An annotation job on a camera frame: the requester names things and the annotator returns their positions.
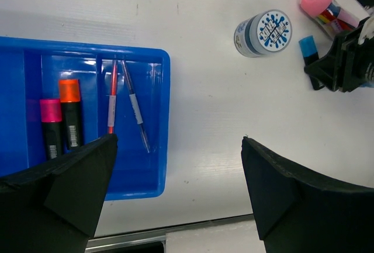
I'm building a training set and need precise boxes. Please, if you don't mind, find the blue plastic compartment tray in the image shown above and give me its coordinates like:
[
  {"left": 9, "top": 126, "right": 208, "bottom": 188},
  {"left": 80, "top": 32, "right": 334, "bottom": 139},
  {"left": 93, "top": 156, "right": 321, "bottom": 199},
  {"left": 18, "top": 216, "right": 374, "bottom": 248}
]
[{"left": 1, "top": 37, "right": 171, "bottom": 200}]

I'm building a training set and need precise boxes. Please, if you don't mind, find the blue cap black highlighter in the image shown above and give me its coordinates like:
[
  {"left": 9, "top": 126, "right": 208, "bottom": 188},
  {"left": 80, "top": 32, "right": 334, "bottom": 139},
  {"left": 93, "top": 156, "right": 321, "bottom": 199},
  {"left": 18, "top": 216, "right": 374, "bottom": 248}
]
[{"left": 299, "top": 36, "right": 324, "bottom": 91}]

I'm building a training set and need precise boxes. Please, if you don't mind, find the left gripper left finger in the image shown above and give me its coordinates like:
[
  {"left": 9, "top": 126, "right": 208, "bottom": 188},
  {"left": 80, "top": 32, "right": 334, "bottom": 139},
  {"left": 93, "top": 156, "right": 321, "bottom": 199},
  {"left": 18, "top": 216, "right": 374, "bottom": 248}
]
[{"left": 1, "top": 134, "right": 118, "bottom": 252}]

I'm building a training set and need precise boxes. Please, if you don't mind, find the orange cap black highlighter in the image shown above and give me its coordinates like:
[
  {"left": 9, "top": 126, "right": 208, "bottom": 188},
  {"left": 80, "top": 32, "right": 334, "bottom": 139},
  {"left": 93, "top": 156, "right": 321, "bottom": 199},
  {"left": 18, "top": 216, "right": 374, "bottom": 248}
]
[{"left": 58, "top": 79, "right": 84, "bottom": 151}]

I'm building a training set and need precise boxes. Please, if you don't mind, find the orange-red pen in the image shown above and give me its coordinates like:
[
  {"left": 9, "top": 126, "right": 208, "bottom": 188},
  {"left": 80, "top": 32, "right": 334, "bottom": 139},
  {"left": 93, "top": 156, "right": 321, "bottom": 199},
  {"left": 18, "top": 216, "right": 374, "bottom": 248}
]
[{"left": 108, "top": 60, "right": 117, "bottom": 134}]

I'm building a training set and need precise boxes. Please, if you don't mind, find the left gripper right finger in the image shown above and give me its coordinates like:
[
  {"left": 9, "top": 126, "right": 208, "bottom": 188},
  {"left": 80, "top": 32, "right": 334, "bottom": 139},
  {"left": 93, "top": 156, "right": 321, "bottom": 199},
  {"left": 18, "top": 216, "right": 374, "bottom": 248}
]
[{"left": 241, "top": 137, "right": 373, "bottom": 252}]

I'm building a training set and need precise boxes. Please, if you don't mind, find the pink cap black highlighter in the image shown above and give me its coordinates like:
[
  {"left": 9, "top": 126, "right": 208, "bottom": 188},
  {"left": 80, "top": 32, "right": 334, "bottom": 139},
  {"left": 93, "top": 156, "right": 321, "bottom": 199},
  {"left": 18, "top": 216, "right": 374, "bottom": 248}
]
[{"left": 40, "top": 99, "right": 64, "bottom": 160}]

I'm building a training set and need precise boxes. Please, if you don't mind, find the clear case of coloured pens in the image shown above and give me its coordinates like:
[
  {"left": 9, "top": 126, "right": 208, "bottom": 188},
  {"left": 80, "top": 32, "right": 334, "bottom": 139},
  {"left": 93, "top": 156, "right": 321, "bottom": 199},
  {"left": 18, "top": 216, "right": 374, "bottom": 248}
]
[{"left": 300, "top": 0, "right": 360, "bottom": 39}]

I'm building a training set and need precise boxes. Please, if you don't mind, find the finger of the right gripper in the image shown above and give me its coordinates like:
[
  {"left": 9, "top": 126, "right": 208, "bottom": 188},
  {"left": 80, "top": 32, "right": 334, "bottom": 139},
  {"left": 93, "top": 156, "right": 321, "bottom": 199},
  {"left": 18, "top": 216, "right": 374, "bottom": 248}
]
[{"left": 304, "top": 41, "right": 341, "bottom": 91}]

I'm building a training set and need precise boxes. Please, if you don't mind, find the grey black pen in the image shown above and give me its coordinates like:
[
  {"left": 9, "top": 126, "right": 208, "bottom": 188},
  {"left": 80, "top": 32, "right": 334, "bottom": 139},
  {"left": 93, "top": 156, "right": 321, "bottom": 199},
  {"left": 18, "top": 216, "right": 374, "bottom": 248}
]
[{"left": 120, "top": 60, "right": 151, "bottom": 153}]

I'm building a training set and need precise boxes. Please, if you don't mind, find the blue-lidded round jar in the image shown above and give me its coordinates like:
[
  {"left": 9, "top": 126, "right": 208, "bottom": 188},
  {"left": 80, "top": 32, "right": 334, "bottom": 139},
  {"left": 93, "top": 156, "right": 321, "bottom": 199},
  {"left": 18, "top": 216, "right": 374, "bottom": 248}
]
[{"left": 233, "top": 9, "right": 293, "bottom": 57}]

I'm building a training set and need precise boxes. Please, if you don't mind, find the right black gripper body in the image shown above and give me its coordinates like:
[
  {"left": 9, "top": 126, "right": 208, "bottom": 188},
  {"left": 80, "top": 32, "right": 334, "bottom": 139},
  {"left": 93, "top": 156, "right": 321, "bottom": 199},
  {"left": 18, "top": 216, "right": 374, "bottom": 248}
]
[{"left": 337, "top": 19, "right": 373, "bottom": 92}]

